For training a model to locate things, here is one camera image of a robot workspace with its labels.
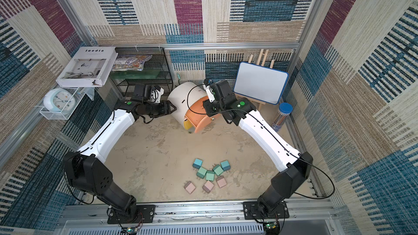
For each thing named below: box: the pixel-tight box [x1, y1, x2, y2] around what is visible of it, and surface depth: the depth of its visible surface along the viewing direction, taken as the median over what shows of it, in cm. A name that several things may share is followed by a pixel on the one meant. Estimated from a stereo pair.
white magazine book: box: [55, 46, 119, 88], surface depth 75 cm
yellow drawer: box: [183, 119, 193, 131], surface depth 87 cm
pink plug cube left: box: [183, 180, 196, 195], surface depth 81 cm
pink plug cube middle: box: [201, 180, 215, 194], surface depth 81 cm
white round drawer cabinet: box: [167, 81, 209, 129], surface depth 91 cm
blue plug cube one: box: [192, 158, 204, 170], surface depth 89 cm
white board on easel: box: [234, 61, 290, 105], surface depth 99 cm
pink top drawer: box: [185, 95, 221, 134], surface depth 84 cm
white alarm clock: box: [43, 88, 77, 114], surface depth 66 cm
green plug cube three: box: [205, 170, 215, 182], surface depth 85 cm
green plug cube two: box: [195, 166, 208, 179], surface depth 85 cm
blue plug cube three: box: [220, 159, 231, 171], surface depth 88 cm
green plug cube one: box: [212, 164, 224, 177], surface depth 87 cm
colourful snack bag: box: [112, 54, 153, 72], surface depth 85 cm
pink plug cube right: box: [216, 175, 227, 189], surface depth 83 cm
